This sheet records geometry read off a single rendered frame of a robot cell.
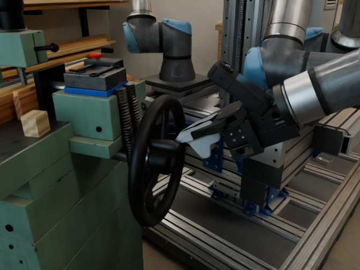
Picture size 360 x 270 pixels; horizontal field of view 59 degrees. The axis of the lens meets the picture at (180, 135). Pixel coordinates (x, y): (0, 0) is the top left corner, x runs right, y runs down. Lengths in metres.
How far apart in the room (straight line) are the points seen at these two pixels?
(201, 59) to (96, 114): 3.50
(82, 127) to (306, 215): 1.18
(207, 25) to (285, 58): 3.44
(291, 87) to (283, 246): 0.99
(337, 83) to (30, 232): 0.58
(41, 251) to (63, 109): 0.28
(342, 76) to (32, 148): 0.51
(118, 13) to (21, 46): 3.91
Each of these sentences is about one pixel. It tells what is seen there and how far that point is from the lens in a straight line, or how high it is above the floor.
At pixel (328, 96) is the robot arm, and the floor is 1.01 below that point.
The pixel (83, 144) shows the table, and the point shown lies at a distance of 0.67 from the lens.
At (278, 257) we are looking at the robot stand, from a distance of 1.37.
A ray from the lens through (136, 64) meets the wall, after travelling 4.58.
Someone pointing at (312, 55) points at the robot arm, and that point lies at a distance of 0.61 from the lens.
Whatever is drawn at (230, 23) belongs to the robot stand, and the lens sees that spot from 1.22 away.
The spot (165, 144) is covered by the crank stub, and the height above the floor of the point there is 0.90.
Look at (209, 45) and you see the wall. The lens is 4.03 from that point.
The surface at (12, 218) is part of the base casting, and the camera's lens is 0.68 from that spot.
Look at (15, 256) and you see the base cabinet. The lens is 0.75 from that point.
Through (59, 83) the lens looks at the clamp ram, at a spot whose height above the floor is 0.96.
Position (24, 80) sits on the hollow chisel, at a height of 0.96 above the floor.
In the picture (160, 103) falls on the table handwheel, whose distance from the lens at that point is 0.62.
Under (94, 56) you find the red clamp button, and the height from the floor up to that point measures 1.02.
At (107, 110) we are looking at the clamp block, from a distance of 0.63.
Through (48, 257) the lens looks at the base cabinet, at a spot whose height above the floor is 0.65.
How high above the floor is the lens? 1.15
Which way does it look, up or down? 25 degrees down
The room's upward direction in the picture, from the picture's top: straight up
